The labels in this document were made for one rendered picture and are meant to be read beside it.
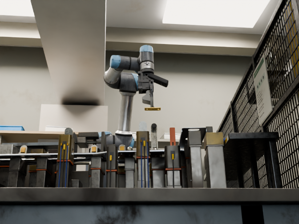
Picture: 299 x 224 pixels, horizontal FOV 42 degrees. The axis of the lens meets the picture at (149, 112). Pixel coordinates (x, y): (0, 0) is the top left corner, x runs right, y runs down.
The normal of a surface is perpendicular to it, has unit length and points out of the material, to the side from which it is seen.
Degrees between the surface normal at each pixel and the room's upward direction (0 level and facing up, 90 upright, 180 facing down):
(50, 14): 180
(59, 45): 180
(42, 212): 90
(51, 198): 90
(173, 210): 90
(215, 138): 90
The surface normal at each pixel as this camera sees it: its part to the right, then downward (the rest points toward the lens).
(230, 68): 0.11, -0.37
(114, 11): 0.02, 0.93
